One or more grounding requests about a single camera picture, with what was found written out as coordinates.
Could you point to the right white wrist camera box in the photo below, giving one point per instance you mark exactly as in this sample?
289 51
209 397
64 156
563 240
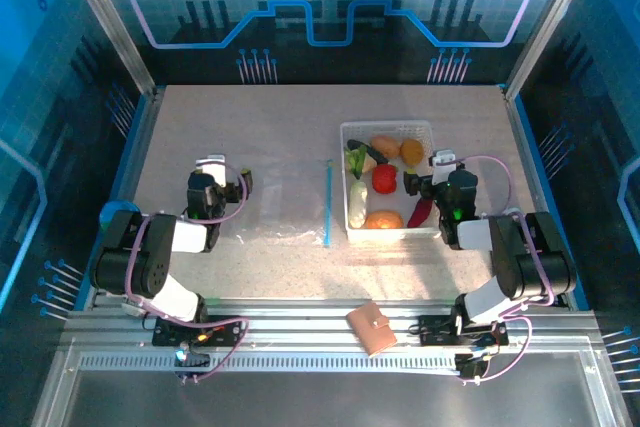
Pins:
444 164

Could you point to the brown potato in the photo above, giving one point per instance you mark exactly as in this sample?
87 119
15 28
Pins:
386 146

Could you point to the white radish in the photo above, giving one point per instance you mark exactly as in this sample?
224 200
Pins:
358 204

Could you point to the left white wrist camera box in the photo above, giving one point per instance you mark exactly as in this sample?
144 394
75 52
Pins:
212 167

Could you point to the round orange fruit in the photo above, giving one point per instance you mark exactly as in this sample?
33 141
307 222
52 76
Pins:
412 152

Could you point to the right black connector box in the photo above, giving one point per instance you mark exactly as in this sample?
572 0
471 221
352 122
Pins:
470 367

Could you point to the red chili pepper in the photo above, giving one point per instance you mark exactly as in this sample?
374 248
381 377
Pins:
421 212

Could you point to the red tomato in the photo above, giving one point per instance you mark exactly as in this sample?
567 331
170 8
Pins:
385 179

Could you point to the green leafy vegetable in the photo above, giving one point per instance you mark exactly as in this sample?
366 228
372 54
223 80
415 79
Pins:
356 162

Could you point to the right aluminium frame post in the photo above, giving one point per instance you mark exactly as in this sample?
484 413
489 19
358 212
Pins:
547 22

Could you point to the white plastic basket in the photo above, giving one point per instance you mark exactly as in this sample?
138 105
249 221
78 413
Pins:
387 234

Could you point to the brown leather wallet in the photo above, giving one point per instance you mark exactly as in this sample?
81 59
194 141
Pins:
372 329

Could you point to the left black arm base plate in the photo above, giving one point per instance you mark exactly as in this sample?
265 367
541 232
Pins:
225 334

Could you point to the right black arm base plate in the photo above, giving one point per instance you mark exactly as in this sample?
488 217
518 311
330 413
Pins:
435 332

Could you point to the left black connector box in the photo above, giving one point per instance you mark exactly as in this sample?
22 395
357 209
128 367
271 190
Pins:
192 358

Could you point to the aluminium front frame rail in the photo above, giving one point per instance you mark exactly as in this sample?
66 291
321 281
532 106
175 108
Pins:
310 342

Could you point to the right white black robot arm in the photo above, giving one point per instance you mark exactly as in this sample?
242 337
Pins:
530 252

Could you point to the aluminium frame post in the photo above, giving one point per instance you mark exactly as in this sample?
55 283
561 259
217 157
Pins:
107 22
547 22

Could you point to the dark purple eggplant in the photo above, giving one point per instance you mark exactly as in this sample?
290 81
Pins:
370 152

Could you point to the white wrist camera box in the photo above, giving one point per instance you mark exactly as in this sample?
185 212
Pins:
212 167
444 164

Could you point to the clear blue-zipper zip-top bag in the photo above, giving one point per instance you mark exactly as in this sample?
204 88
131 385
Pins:
285 207

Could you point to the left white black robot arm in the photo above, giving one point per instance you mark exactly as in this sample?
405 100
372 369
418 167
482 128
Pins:
140 252

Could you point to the left aluminium frame post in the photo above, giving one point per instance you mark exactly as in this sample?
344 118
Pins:
107 22

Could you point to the blue round container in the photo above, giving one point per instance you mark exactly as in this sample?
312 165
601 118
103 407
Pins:
117 209

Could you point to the black connector box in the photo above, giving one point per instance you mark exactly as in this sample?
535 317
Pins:
470 367
192 358

